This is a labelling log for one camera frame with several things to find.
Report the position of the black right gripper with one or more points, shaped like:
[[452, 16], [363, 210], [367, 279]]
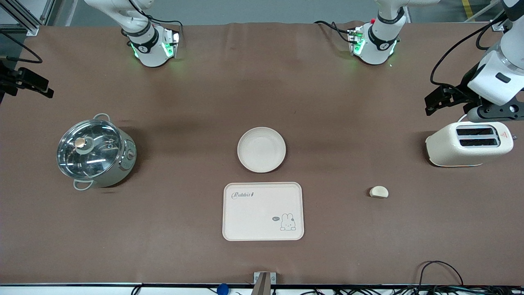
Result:
[[12, 80]]

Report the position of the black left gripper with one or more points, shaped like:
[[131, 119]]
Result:
[[459, 94]]

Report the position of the small white bun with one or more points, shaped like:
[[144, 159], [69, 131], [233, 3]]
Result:
[[379, 192]]

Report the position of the round cream plate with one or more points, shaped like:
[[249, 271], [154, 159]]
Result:
[[261, 149]]

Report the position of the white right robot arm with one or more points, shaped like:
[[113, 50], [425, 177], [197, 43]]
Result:
[[149, 51]]

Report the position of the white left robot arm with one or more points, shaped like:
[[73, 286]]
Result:
[[376, 47]]

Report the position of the cream rabbit print tray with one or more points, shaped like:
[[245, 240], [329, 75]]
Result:
[[254, 217]]

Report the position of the cream two-slot toaster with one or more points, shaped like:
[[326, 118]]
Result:
[[454, 149]]

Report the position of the glass pot lid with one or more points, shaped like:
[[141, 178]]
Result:
[[88, 149]]

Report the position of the brown table mat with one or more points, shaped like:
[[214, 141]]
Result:
[[327, 102]]

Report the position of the steel electric cooking pot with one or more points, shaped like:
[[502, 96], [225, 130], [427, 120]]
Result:
[[123, 164]]

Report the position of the blue round knob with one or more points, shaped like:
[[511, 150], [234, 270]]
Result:
[[222, 289]]

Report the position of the aluminium frame profile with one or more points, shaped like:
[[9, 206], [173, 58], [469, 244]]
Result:
[[24, 18], [497, 25]]

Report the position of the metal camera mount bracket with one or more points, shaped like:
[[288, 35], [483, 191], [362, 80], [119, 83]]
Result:
[[264, 282]]

